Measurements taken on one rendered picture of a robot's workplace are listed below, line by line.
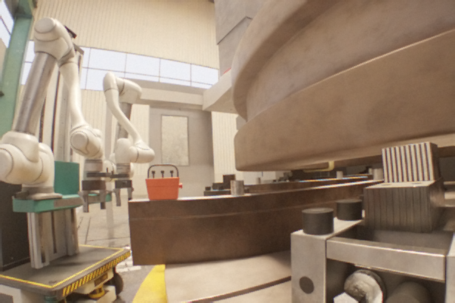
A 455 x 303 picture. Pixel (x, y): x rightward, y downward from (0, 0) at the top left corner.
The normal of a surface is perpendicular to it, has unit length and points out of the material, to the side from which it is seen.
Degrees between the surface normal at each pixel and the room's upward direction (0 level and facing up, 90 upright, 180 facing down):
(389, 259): 90
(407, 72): 90
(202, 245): 90
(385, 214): 90
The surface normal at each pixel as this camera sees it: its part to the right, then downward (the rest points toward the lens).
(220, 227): 0.21, -0.11
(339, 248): -0.82, -0.02
